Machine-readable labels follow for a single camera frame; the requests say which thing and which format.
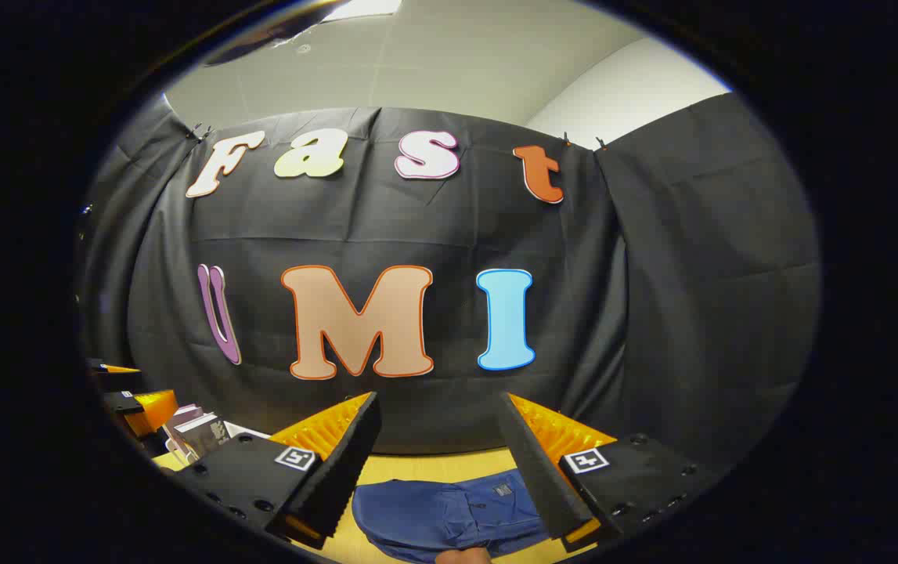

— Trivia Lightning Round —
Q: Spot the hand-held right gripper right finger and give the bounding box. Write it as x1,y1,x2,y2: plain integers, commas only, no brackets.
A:
496,392,719,553

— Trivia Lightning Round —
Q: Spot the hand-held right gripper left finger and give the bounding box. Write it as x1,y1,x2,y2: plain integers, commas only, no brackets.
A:
175,390,384,551

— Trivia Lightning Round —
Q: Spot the pink book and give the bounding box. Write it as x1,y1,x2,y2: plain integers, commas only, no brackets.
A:
167,403,207,455

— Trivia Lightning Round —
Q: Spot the blue schoolbag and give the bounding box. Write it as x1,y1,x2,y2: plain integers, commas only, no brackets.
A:
351,470,551,563

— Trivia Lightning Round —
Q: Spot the white plastic bookshelf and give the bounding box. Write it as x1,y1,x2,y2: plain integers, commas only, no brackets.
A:
153,421,271,471

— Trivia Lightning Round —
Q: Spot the black backdrop cloth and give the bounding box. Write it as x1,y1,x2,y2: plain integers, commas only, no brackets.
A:
77,92,821,486

